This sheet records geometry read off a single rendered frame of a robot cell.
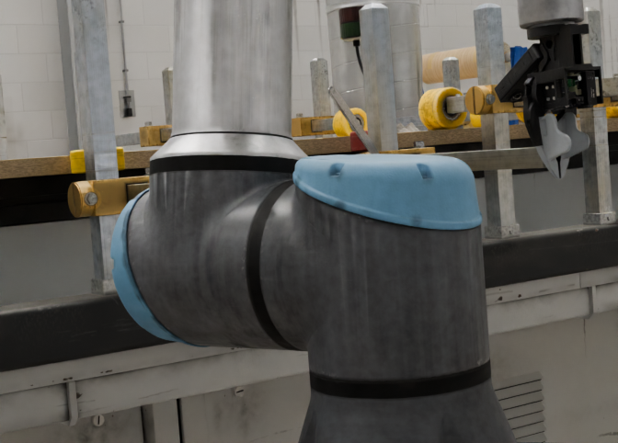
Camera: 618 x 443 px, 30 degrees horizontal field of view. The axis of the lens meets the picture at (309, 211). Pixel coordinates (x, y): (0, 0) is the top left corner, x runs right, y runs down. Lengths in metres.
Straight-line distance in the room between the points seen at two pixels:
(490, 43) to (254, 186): 1.11
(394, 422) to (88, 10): 0.92
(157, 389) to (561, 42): 0.76
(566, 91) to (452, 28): 10.35
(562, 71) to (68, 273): 0.81
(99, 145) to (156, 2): 8.31
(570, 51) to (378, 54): 0.39
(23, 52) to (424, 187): 8.52
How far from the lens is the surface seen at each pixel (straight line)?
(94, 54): 1.64
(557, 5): 1.63
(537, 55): 1.66
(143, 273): 1.03
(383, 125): 1.89
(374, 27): 1.90
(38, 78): 9.36
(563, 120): 1.68
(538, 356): 2.49
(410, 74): 5.90
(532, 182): 2.41
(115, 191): 1.63
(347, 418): 0.91
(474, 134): 2.23
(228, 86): 1.02
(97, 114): 1.64
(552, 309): 2.18
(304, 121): 3.10
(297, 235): 0.92
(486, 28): 2.06
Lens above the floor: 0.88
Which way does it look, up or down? 3 degrees down
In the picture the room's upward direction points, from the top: 4 degrees counter-clockwise
